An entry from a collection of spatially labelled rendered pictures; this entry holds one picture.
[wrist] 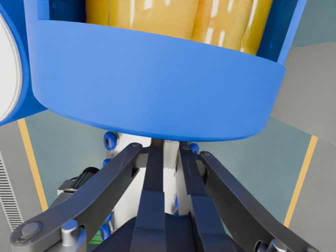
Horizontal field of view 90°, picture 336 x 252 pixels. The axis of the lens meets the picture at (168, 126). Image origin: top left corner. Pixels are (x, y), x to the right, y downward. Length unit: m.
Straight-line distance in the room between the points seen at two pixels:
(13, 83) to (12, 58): 0.04
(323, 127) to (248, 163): 1.10
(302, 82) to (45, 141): 1.77
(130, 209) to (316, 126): 0.66
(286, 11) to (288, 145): 1.63
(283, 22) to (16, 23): 0.40
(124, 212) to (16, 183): 1.68
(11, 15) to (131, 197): 0.48
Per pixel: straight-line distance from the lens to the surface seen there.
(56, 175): 1.92
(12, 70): 0.39
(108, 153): 0.49
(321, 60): 0.77
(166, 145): 0.16
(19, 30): 0.41
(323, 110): 0.73
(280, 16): 0.28
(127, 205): 0.58
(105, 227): 0.60
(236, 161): 1.69
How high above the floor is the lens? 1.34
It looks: 71 degrees down
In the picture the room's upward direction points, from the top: 177 degrees clockwise
